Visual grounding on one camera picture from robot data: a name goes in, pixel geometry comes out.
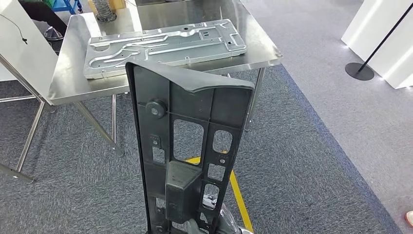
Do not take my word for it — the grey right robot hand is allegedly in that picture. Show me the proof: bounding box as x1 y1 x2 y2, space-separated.
186 193 219 234

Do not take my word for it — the white display wall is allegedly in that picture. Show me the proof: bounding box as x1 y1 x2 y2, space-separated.
341 0 413 90

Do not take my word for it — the thin black cable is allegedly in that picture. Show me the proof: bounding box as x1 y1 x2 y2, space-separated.
0 14 28 45

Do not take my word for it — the black stanchion pole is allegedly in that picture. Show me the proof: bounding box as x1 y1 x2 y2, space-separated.
344 1 413 81

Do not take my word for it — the white flat panel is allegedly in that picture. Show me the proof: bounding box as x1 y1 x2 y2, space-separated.
0 0 59 107

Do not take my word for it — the blue steel shelf rack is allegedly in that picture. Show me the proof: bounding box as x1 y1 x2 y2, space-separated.
51 0 84 15

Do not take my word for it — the stainless steel workbench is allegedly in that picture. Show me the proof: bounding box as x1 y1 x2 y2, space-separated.
46 0 284 158

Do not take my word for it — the steel leg frame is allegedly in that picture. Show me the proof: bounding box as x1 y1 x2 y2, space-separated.
0 53 46 183

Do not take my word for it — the grey ribbed flexible hose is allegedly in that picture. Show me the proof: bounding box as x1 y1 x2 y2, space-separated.
92 0 117 23

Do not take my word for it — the grey metal fixture plate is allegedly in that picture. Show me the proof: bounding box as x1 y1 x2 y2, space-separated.
83 19 247 80

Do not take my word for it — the yellow floor tape square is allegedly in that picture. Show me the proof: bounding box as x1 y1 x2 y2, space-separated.
184 156 255 234

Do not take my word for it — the black plastic panel part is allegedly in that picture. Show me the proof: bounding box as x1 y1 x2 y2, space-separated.
125 60 256 234

